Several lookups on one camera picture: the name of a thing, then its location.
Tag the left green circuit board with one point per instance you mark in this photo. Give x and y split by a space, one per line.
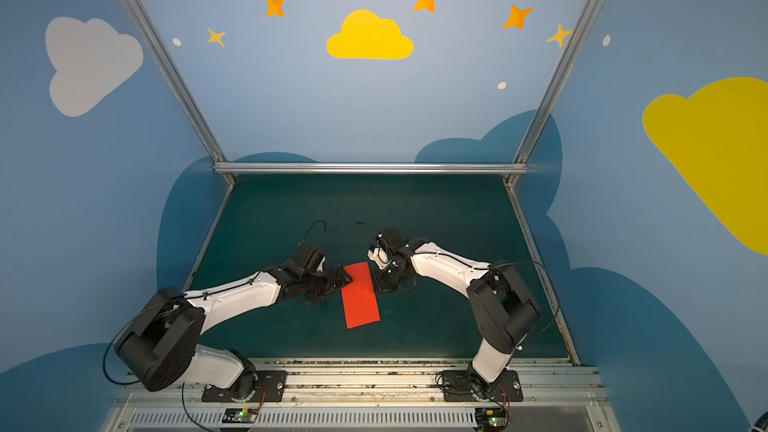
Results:
240 415

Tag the green circuit board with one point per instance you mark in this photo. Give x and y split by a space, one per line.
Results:
240 415
491 419

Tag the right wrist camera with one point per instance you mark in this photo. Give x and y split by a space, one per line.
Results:
390 243

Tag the left aluminium frame post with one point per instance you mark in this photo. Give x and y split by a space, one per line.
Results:
162 56

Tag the right green circuit board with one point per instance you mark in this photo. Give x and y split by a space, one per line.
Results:
491 419

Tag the aluminium frame post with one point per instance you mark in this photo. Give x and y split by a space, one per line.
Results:
162 56
583 24

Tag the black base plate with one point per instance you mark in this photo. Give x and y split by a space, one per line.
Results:
467 386
251 387

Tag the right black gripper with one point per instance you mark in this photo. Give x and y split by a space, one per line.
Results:
388 270

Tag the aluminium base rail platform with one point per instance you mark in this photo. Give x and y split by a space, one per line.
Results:
377 395

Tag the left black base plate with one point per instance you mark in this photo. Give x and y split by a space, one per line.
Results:
251 387

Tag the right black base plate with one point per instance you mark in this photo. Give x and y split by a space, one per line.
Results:
467 386

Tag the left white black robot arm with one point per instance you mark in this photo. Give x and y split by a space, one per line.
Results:
160 346

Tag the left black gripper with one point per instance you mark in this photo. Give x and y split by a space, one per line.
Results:
327 279

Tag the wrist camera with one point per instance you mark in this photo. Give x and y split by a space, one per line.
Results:
390 243
308 259

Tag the right aluminium frame post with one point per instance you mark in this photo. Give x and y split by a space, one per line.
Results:
583 24

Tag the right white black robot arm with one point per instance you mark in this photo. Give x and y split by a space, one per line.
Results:
503 307

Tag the red square paper sheet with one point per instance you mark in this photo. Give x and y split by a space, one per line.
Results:
359 299

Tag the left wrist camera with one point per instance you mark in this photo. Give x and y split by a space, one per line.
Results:
308 259

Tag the aluminium frame horizontal bar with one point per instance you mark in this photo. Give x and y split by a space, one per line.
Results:
372 168

